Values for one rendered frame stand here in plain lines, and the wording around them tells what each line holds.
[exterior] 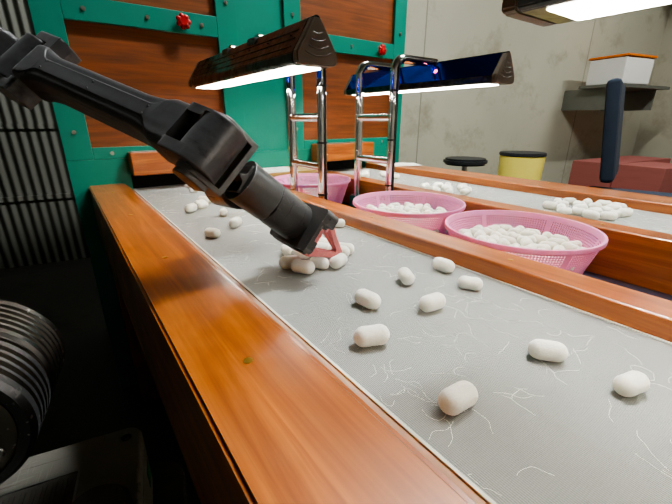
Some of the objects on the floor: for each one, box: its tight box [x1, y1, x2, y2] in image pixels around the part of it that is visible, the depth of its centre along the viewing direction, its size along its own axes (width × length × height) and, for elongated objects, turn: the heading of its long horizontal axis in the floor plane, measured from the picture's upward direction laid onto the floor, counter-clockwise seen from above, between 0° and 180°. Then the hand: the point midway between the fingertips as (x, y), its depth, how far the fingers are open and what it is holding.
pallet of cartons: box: [568, 156, 672, 193], centre depth 431 cm, size 140×98×51 cm
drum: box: [498, 151, 547, 181], centre depth 363 cm, size 42×42×66 cm
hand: (336, 252), depth 58 cm, fingers closed
